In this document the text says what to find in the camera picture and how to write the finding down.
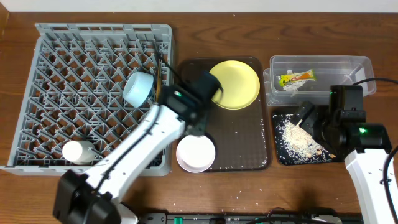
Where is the pink white bowl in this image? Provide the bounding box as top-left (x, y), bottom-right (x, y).
top-left (176, 135), bottom-right (216, 173)

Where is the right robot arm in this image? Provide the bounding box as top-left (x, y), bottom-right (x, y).
top-left (290, 85), bottom-right (397, 223)

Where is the green orange snack wrapper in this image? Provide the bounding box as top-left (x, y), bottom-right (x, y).
top-left (279, 69), bottom-right (316, 86)

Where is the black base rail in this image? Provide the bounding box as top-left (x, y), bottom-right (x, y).
top-left (138, 207), bottom-right (364, 224)

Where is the black waste tray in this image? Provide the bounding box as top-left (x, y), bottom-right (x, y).
top-left (272, 107), bottom-right (343, 166)

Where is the white cup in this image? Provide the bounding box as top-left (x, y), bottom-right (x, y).
top-left (62, 141), bottom-right (95, 165)

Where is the grey plastic dish rack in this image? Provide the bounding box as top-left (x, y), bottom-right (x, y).
top-left (2, 23), bottom-right (174, 176)

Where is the spilled rice food waste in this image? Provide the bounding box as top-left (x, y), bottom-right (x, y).
top-left (278, 114), bottom-right (336, 164)

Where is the dark brown serving tray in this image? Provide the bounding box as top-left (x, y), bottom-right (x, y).
top-left (177, 57), bottom-right (272, 173)

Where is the clear plastic waste bin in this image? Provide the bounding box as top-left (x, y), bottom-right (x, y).
top-left (263, 55), bottom-right (374, 106)

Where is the light blue bowl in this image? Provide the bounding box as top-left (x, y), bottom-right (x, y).
top-left (123, 72), bottom-right (154, 107)

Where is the yellow round plate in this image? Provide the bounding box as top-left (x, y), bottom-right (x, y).
top-left (210, 60), bottom-right (260, 110)

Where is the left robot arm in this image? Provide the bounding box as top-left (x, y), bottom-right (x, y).
top-left (53, 71), bottom-right (222, 223)

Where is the wooden chopstick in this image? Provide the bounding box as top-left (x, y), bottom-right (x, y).
top-left (155, 59), bottom-right (161, 102)

